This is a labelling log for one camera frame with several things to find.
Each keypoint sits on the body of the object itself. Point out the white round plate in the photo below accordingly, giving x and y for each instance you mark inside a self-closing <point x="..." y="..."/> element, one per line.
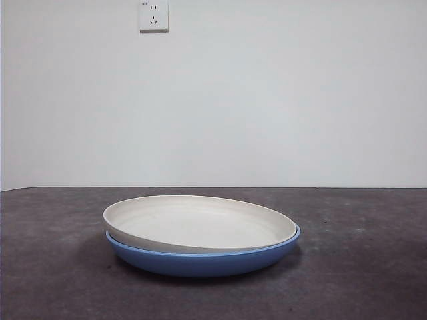
<point x="200" y="223"/>

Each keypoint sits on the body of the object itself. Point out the blue round plate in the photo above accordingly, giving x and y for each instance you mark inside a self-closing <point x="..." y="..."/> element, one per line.
<point x="200" y="265"/>

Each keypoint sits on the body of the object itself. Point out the white wall power socket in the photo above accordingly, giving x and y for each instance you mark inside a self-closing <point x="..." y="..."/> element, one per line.
<point x="154" y="16"/>

